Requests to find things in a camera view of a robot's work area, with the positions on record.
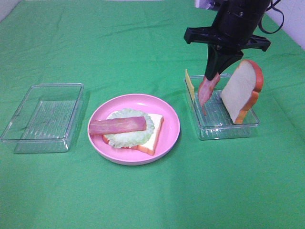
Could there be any toast bread slice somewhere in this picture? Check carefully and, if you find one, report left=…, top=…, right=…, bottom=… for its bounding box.
left=102, top=113, right=163, bottom=156
left=221, top=60, right=264, bottom=125

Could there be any clear plastic tray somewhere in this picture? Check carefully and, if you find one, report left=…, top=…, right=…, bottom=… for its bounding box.
left=0, top=83, right=84, bottom=154
left=184, top=73, right=259, bottom=140

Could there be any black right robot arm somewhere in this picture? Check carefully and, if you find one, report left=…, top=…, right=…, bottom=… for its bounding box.
left=184, top=0, right=271, bottom=81

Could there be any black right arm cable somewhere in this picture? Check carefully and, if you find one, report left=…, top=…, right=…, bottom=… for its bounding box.
left=258, top=0, right=285, bottom=34

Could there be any left clear plastic tray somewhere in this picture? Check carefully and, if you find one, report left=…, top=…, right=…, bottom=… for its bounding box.
left=0, top=83, right=84, bottom=154

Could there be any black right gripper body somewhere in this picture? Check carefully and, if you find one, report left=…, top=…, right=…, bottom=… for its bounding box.
left=183, top=4, right=271, bottom=52

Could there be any pink round plate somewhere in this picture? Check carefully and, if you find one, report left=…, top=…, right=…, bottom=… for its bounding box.
left=88, top=94, right=180, bottom=166

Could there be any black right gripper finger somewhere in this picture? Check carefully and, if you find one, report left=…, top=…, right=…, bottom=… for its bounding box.
left=204, top=45, right=225, bottom=81
left=218, top=51, right=244, bottom=74

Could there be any bacon strip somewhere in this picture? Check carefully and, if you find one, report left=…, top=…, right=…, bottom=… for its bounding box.
left=198, top=73, right=220, bottom=115
left=89, top=116, right=147, bottom=135

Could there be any yellow cheese slice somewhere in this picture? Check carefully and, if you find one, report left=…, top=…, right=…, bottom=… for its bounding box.
left=185, top=69, right=195, bottom=102

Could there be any green lettuce leaf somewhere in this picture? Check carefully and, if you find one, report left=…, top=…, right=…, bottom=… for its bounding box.
left=104, top=108, right=154, bottom=148

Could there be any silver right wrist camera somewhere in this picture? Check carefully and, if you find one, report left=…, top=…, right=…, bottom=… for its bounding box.
left=194, top=0, right=216, bottom=10

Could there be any right clear plastic tray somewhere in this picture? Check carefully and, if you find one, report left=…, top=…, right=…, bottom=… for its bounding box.
left=184, top=73, right=259, bottom=140

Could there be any green tablecloth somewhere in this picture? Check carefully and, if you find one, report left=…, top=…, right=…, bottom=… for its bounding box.
left=0, top=0, right=305, bottom=229

